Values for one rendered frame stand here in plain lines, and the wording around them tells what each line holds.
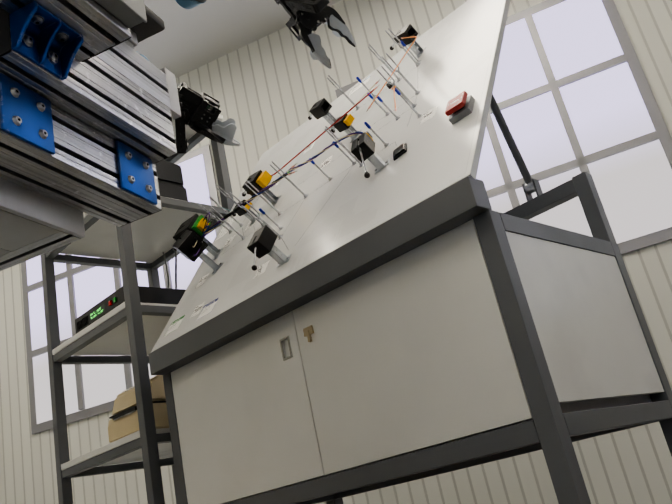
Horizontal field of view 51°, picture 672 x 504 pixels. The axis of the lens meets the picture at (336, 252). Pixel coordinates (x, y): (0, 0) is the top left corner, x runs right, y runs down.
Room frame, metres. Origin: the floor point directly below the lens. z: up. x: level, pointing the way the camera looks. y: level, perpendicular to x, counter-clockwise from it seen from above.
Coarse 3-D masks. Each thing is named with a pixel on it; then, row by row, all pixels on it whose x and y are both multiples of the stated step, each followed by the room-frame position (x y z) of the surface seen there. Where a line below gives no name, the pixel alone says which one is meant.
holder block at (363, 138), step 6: (360, 138) 1.54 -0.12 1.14; (366, 138) 1.53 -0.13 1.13; (354, 144) 1.54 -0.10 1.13; (360, 144) 1.52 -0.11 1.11; (366, 144) 1.52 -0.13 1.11; (372, 144) 1.55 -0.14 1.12; (354, 150) 1.53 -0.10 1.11; (366, 150) 1.53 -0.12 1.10; (372, 150) 1.53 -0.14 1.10; (360, 156) 1.54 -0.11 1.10; (366, 156) 1.54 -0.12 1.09
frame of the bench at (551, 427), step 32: (480, 224) 1.31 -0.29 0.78; (512, 224) 1.35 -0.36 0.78; (544, 224) 1.46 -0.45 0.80; (512, 256) 1.32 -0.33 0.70; (512, 288) 1.29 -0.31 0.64; (512, 320) 1.31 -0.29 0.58; (640, 320) 1.72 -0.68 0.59; (544, 384) 1.30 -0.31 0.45; (544, 416) 1.30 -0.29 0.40; (576, 416) 1.36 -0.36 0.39; (608, 416) 1.46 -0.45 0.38; (640, 416) 1.57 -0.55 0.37; (448, 448) 1.45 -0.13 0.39; (480, 448) 1.40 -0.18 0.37; (512, 448) 1.36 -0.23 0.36; (544, 448) 1.32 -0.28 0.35; (320, 480) 1.69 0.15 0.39; (352, 480) 1.63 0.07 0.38; (384, 480) 1.57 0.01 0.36; (576, 480) 1.30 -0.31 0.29
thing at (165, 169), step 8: (160, 168) 2.29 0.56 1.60; (168, 168) 2.32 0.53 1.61; (176, 168) 2.35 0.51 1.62; (160, 176) 2.29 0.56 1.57; (168, 176) 2.32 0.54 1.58; (176, 176) 2.34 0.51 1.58; (160, 184) 2.28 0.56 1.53; (168, 184) 2.32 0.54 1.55; (176, 184) 2.35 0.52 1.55; (160, 192) 2.28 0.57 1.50; (168, 192) 2.31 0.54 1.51; (176, 192) 2.33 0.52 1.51; (184, 192) 2.36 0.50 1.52; (184, 200) 2.36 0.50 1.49
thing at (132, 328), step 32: (224, 160) 2.42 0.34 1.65; (224, 192) 2.41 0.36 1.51; (96, 224) 2.29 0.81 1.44; (128, 224) 2.08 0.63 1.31; (160, 224) 2.41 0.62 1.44; (64, 256) 2.49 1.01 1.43; (96, 256) 2.57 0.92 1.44; (128, 256) 2.07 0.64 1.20; (160, 256) 2.72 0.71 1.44; (128, 288) 2.07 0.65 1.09; (96, 320) 2.21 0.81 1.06; (128, 320) 2.08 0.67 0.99; (160, 320) 2.30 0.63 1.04; (64, 352) 2.37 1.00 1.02; (96, 352) 2.51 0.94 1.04; (128, 352) 2.61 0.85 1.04; (64, 416) 2.45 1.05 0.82; (64, 448) 2.44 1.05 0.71; (128, 448) 2.14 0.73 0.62; (160, 448) 2.43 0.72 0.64; (64, 480) 2.43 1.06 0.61; (160, 480) 2.09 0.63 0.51
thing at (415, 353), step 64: (448, 256) 1.37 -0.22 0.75; (320, 320) 1.62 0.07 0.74; (384, 320) 1.50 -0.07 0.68; (448, 320) 1.40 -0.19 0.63; (320, 384) 1.65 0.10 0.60; (384, 384) 1.53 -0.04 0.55; (448, 384) 1.42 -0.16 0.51; (512, 384) 1.33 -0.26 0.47; (320, 448) 1.68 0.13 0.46; (384, 448) 1.55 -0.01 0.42
